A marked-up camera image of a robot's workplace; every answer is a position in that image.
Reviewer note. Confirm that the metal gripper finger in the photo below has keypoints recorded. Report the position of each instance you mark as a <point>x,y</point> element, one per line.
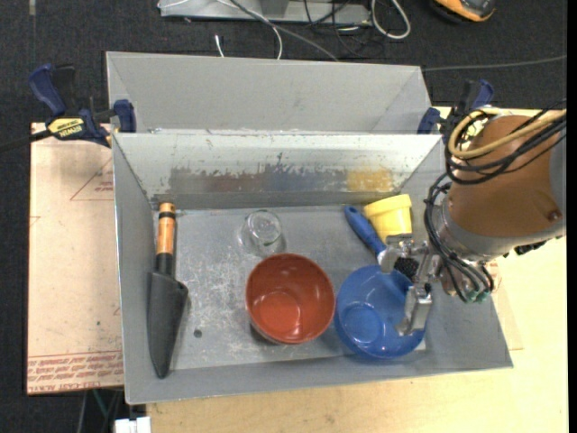
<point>408,247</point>
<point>417,309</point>

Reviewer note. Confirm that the yellow plastic cup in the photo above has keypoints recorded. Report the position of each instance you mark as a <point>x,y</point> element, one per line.
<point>390,219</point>

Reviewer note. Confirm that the blue bowl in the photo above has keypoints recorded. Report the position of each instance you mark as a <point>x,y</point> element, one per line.
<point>369,323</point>

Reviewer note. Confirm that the red-brown bowl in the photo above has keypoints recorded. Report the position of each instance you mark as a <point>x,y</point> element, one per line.
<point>288,296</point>

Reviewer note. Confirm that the clear glass cup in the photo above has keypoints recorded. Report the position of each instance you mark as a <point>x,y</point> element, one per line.
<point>261,235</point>

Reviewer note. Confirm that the grey metal bin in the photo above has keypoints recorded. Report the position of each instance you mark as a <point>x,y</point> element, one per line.
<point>216,278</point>

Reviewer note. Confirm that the brown cardboard board, red print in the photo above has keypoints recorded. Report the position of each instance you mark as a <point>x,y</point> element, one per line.
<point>72,264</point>

